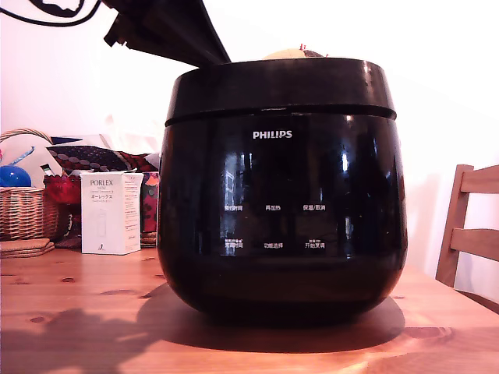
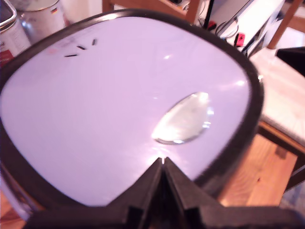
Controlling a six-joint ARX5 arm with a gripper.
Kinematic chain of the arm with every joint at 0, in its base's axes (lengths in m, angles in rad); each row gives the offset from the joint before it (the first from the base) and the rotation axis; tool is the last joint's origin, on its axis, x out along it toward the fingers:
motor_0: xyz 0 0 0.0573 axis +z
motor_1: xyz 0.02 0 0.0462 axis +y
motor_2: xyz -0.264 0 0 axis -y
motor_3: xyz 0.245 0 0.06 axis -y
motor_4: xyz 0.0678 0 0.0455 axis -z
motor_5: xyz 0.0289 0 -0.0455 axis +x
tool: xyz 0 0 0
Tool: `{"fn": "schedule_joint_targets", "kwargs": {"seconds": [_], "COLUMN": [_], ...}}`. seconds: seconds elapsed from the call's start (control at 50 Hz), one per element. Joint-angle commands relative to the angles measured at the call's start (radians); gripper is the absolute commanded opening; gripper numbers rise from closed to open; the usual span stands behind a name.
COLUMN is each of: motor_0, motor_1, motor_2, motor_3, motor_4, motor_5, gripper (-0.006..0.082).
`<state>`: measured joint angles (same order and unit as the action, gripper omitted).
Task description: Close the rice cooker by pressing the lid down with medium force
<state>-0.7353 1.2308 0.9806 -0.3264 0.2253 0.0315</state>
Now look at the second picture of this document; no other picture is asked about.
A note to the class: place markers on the black flat object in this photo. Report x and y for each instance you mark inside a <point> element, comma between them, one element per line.
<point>293,59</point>

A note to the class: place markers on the white box appliance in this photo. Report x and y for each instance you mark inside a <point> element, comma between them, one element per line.
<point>257,21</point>

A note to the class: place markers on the silver metal can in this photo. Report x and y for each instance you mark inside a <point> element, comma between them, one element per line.
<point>44,19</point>

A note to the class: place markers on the white tin with red label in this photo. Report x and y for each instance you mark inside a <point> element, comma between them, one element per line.
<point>10,35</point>

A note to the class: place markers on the black rice cooker lid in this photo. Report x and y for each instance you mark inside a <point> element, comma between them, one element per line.
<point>100,107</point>

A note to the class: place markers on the wooden chair with slats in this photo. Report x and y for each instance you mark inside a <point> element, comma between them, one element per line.
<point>276,136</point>

